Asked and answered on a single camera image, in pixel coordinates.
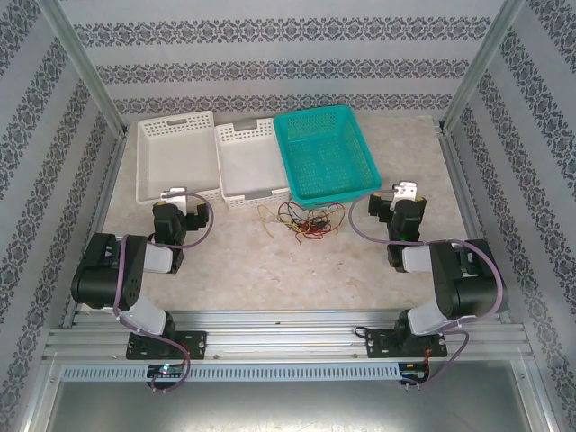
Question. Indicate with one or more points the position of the grey metal panel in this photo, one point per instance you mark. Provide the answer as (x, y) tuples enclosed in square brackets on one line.
[(288, 409)]

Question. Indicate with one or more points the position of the aluminium mounting rail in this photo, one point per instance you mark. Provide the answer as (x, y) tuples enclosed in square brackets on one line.
[(288, 333)]

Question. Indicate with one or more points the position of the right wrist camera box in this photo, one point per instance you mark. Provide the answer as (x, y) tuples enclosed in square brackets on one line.
[(407, 191)]

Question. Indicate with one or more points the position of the teal plastic basket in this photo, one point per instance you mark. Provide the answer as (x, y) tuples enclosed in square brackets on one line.
[(324, 157)]

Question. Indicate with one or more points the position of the large white plastic basket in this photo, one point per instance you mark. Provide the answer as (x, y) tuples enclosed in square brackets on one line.
[(175, 157)]

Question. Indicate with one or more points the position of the aluminium frame post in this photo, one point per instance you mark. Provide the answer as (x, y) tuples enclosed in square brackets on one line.
[(480, 67), (83, 67)]

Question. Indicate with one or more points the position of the small controller board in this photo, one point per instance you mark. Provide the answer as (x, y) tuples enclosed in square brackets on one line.
[(414, 370), (166, 370)]

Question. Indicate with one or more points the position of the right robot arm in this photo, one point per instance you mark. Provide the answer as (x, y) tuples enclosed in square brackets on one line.
[(477, 288)]

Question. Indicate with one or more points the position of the aluminium side rail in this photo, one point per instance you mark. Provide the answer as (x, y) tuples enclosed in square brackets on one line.
[(460, 180), (112, 168)]

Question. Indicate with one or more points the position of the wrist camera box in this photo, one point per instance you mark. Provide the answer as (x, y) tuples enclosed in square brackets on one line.
[(407, 191), (175, 198)]

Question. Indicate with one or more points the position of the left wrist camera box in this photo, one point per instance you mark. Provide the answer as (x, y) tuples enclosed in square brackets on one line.
[(175, 198)]

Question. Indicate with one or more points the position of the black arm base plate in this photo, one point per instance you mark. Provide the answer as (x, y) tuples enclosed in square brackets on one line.
[(198, 344), (375, 344)]

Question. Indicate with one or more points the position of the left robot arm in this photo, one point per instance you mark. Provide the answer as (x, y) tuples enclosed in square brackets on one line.
[(99, 270)]

